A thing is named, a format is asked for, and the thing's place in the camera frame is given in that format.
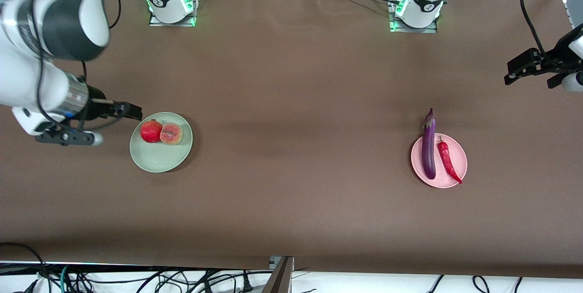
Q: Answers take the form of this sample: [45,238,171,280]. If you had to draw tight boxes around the purple eggplant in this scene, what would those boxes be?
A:
[421,108,437,180]

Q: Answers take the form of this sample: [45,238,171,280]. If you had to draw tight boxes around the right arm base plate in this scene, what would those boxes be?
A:
[148,0,198,27]

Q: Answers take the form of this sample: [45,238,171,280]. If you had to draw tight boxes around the brown table cloth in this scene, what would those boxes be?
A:
[0,0,583,280]

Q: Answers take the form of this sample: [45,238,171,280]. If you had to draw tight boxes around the halved peach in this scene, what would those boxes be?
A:
[159,123,184,146]

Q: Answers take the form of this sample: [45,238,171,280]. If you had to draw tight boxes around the red pomegranate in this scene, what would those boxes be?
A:
[139,119,164,144]

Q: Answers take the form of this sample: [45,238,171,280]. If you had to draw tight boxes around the red chili pepper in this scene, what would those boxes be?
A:
[437,135,463,185]

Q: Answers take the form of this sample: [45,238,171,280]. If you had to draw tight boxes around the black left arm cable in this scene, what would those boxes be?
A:
[519,0,548,57]

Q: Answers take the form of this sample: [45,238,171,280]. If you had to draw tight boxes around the grey metal post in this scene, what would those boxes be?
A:
[262,256,295,293]

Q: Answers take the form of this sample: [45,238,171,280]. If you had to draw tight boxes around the black looped floor cable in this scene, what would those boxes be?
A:
[0,242,51,293]

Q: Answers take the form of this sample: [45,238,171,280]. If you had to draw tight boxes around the pink plate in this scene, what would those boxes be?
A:
[410,133,468,189]

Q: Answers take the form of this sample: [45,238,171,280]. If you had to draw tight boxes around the light green plate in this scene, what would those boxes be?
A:
[129,112,194,174]

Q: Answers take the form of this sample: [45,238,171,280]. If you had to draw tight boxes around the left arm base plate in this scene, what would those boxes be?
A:
[389,0,438,34]

